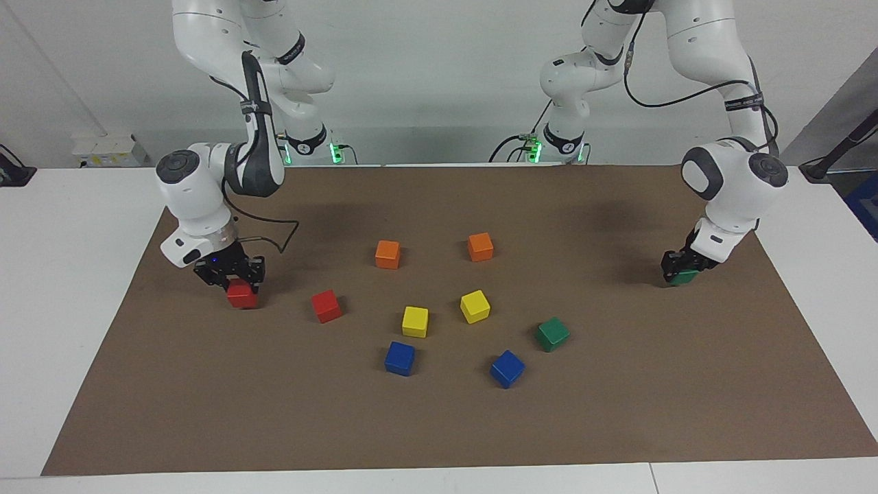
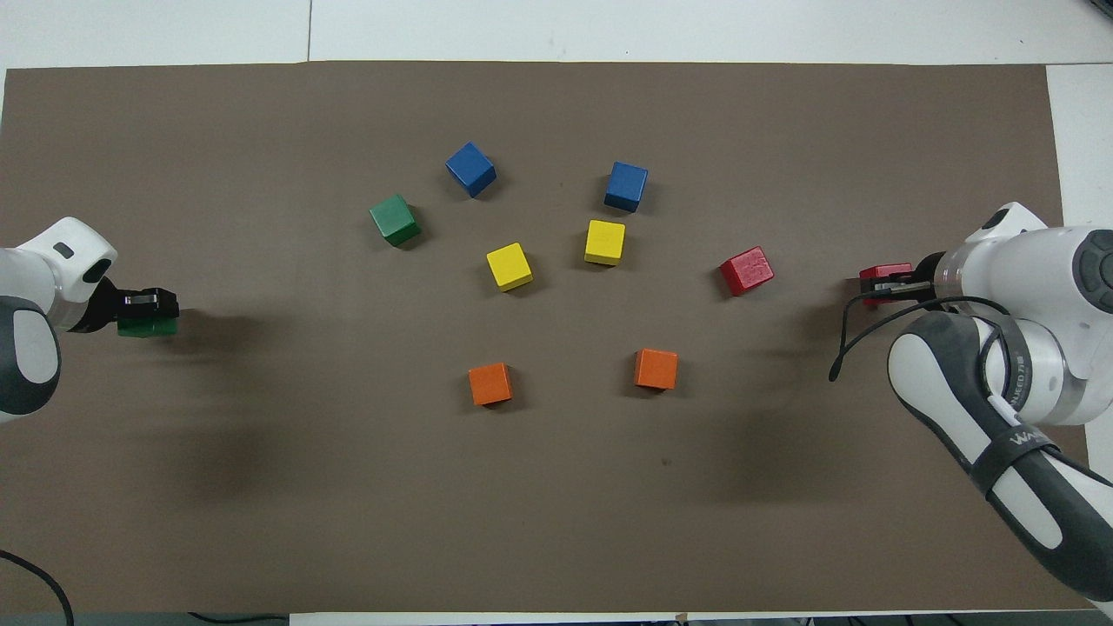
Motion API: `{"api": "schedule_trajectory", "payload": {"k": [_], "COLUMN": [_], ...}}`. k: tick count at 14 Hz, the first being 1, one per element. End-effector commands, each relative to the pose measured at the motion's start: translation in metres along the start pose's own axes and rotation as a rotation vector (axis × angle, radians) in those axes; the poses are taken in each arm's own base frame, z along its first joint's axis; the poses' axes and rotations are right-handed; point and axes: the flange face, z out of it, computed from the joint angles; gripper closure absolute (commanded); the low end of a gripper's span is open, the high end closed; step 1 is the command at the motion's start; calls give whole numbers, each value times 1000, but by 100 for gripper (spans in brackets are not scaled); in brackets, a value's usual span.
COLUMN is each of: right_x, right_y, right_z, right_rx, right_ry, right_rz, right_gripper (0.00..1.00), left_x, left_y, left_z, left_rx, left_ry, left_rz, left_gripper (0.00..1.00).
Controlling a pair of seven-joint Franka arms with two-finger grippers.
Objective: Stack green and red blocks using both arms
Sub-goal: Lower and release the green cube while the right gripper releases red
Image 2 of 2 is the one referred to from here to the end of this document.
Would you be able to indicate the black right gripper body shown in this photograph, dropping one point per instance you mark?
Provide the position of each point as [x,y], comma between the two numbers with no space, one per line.
[930,278]

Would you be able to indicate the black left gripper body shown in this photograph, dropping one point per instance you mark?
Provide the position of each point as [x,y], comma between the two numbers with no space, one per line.
[100,309]

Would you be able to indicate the green wooden cube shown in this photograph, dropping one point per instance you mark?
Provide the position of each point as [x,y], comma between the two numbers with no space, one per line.
[148,329]
[395,219]

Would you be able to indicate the red wooden cube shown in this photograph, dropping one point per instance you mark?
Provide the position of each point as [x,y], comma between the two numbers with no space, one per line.
[746,270]
[887,269]

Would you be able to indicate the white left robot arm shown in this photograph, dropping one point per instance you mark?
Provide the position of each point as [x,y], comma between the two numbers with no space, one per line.
[35,261]

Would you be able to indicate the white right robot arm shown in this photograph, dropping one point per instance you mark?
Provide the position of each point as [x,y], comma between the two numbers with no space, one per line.
[1035,287]

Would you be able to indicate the orange wooden cube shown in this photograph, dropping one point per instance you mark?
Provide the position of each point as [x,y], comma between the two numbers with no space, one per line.
[490,383]
[656,369]

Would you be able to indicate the blue wooden cube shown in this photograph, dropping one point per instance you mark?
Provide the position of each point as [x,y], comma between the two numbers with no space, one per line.
[626,186]
[470,169]

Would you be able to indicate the yellow wooden cube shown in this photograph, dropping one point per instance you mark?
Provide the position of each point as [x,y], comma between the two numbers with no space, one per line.
[605,242]
[509,266]

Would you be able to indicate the brown table mat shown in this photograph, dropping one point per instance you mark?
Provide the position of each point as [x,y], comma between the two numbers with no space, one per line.
[556,504]

